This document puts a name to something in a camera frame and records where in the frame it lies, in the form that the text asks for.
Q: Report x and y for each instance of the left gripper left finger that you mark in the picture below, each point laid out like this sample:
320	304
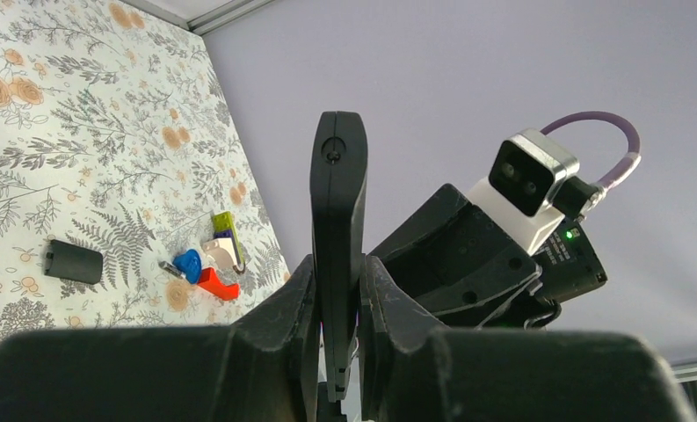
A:
263	367

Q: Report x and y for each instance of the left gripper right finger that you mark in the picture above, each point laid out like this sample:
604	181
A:
415	368

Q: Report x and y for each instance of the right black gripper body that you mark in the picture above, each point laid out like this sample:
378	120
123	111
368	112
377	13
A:
453	260

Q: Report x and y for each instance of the battery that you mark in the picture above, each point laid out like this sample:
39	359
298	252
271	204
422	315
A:
170	269

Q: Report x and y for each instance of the black remote battery cover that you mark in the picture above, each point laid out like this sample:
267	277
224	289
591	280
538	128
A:
75	263

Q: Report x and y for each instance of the blue and orange toy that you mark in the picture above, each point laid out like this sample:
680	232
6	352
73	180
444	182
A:
190	264

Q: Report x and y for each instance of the floral patterned mat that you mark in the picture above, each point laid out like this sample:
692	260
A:
115	136

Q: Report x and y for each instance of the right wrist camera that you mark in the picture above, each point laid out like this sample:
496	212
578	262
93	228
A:
531	187

